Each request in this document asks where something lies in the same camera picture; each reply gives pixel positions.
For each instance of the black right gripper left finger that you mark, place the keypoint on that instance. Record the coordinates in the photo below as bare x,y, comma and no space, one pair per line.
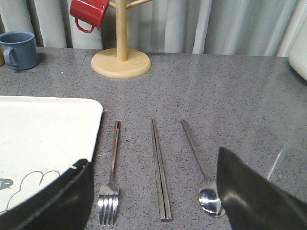
65,204

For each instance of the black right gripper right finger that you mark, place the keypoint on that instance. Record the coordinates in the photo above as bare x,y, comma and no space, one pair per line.
253,203

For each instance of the silver metal spoon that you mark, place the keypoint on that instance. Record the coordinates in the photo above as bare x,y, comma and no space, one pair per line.
208,195

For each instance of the silver metal fork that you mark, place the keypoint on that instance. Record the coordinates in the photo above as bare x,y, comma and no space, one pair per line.
109,192

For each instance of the silver metal chopstick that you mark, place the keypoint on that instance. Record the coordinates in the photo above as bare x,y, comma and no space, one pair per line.
161,204
163,181

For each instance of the beige rabbit serving tray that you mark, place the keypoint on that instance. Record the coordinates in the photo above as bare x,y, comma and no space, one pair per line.
41,138

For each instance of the wooden mug tree stand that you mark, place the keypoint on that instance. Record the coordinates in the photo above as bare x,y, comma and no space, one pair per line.
121,62

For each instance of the white appliance at right edge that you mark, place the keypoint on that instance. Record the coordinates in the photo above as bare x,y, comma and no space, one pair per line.
293,43

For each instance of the blue enamel mug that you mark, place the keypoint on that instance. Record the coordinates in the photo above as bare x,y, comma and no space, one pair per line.
19,49

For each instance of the red enamel mug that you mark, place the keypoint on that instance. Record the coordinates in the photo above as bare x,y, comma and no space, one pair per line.
89,11

